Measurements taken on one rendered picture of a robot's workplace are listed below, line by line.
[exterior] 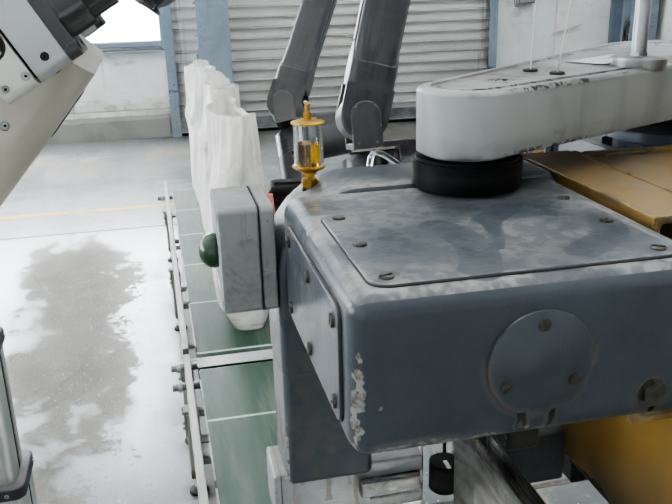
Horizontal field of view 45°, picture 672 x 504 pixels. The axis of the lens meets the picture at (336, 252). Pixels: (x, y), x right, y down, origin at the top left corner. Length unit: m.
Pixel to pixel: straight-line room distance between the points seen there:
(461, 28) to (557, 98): 8.05
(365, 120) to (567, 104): 0.32
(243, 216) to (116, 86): 7.61
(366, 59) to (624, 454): 0.51
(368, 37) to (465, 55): 7.81
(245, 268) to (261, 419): 1.57
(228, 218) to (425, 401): 0.24
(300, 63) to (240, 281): 0.81
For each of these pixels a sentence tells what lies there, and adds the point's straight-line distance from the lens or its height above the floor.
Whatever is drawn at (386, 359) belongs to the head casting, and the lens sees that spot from 0.46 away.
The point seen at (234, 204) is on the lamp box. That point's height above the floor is 1.33.
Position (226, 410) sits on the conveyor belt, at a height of 0.38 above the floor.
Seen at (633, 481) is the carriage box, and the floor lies 1.07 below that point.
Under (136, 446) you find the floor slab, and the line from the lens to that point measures 2.90.
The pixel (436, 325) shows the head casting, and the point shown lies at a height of 1.32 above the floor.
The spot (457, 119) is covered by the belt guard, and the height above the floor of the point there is 1.40.
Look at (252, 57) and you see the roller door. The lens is 8.21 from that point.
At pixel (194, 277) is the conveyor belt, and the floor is 0.38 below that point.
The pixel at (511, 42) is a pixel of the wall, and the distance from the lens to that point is 9.02.
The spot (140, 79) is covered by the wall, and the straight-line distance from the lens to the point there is 8.22.
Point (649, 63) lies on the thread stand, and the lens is 0.78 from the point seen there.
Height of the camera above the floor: 1.50
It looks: 19 degrees down
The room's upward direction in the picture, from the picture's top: 1 degrees counter-clockwise
